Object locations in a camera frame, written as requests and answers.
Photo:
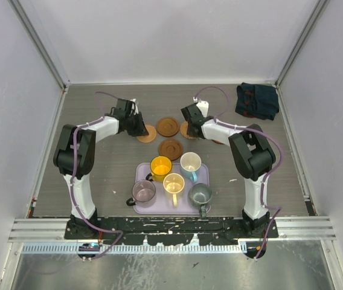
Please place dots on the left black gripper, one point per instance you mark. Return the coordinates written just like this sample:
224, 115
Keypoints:
140, 129

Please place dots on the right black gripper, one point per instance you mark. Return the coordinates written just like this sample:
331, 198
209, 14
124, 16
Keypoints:
188, 131

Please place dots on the large woven rattan coaster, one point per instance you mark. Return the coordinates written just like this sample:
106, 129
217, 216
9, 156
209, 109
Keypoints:
183, 130

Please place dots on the small woven rattan coaster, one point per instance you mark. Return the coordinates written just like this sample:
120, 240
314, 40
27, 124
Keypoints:
151, 136

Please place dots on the dark wooden coaster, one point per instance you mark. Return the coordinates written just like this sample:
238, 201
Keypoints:
170, 148
217, 142
167, 127

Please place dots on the white and blue mug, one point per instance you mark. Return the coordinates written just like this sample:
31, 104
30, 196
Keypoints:
190, 163

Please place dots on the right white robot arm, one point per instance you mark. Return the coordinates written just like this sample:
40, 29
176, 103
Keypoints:
252, 155

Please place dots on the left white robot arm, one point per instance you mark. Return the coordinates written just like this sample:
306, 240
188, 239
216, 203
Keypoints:
74, 155

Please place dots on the yellow transparent mug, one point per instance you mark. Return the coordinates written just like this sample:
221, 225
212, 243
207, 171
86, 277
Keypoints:
160, 167

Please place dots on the dark blue folded cloth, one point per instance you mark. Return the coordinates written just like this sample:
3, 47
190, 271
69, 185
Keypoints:
257, 101

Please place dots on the cream mug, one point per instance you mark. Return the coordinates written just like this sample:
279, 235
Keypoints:
174, 185

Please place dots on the purple transparent mug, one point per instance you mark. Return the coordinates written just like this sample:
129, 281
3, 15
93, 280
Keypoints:
143, 194

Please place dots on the grey metallic mug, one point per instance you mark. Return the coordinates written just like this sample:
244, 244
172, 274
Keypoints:
199, 197

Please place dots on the lilac plastic tray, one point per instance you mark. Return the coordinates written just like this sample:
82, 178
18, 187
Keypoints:
163, 205

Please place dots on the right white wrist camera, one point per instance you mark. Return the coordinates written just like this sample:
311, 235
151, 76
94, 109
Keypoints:
202, 105

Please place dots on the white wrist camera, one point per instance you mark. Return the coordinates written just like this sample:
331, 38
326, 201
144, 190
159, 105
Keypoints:
134, 109
202, 105

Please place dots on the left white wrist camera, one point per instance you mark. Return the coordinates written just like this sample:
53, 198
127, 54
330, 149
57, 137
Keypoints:
134, 109

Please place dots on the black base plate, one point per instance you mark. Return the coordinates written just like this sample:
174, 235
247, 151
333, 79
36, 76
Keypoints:
179, 230

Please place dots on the white slotted cable duct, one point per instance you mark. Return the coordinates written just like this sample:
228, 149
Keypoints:
92, 249

